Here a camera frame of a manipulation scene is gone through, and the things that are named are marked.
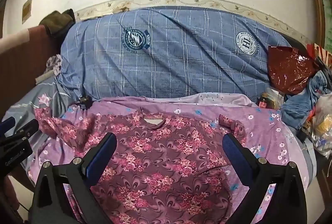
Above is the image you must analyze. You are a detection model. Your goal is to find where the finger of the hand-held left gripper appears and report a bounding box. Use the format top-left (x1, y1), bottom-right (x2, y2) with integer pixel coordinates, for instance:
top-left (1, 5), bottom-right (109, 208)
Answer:
top-left (0, 116), bottom-right (16, 132)
top-left (13, 119), bottom-right (40, 139)

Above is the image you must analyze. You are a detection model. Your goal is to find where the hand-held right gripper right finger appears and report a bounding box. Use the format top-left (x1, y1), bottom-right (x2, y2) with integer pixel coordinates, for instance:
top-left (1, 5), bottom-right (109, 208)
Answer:
top-left (222, 133), bottom-right (308, 224)

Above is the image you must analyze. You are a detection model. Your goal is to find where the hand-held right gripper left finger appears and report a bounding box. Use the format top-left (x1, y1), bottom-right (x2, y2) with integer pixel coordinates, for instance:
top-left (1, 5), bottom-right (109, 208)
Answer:
top-left (31, 133), bottom-right (118, 224)

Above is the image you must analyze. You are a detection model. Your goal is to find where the maroon pink floral shirt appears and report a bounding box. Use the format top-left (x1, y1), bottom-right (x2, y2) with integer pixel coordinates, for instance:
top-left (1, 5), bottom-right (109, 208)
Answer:
top-left (35, 107), bottom-right (247, 224)

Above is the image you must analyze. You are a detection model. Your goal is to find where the purple floral blanket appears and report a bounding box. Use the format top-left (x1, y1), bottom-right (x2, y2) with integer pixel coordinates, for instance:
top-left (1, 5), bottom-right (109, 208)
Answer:
top-left (24, 96), bottom-right (309, 224)

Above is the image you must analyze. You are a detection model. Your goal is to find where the grey floral bedsheet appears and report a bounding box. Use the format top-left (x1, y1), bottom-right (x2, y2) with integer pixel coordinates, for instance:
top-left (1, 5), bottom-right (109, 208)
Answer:
top-left (5, 76), bottom-right (68, 141)

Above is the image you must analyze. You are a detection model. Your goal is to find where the pale lilac dotted cloth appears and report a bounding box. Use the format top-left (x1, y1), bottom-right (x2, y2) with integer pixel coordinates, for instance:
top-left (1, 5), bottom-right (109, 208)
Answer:
top-left (179, 93), bottom-right (253, 107)

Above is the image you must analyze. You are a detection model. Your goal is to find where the brown wooden headboard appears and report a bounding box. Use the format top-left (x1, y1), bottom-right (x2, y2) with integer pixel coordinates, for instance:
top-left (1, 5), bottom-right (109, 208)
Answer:
top-left (0, 25), bottom-right (64, 121)

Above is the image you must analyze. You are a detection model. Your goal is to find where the small lilac patterned cloth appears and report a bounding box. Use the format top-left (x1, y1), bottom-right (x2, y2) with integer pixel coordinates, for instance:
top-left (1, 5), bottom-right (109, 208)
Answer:
top-left (46, 54), bottom-right (63, 76)

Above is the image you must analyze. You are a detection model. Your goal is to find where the blue denim garment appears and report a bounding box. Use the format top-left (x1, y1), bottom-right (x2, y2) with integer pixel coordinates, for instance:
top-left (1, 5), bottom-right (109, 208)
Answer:
top-left (281, 70), bottom-right (330, 135)

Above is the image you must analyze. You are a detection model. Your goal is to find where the white plastic bag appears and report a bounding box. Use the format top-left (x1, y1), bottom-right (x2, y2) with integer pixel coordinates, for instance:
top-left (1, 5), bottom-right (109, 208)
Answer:
top-left (311, 93), bottom-right (332, 158)

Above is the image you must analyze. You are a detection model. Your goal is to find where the red plastic bag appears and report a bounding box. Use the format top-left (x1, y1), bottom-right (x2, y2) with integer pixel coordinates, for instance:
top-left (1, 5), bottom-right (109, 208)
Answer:
top-left (267, 46), bottom-right (317, 95)

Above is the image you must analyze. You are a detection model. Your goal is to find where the olive green cloth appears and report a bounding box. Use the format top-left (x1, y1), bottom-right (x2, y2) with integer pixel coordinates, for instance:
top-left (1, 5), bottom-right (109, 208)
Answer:
top-left (39, 9), bottom-right (76, 38)

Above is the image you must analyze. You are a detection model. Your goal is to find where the blue plaid quilt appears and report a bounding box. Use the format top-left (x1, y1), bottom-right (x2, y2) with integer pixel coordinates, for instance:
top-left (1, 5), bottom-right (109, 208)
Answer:
top-left (53, 6), bottom-right (295, 106)

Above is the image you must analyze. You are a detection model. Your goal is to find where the red printed box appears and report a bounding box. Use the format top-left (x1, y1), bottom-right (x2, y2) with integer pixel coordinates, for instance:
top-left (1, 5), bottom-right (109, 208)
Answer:
top-left (307, 43), bottom-right (332, 67)

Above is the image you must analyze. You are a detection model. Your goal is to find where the yellow paper wall note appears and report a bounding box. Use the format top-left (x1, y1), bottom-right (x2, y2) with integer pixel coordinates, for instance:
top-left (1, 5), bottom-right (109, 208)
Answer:
top-left (21, 0), bottom-right (34, 24)

